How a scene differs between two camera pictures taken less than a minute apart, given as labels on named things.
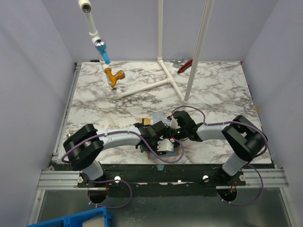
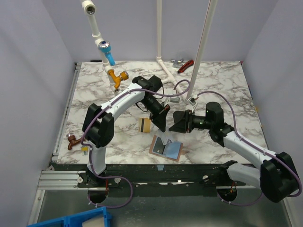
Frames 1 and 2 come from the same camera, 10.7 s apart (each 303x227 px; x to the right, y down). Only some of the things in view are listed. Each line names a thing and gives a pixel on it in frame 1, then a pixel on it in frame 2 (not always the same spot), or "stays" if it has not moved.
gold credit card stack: x=147 y=121 stays
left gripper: x=155 y=150 → x=160 y=120
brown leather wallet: x=150 y=155 → x=152 y=147
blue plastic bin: x=96 y=217 stays
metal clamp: x=179 y=61 stays
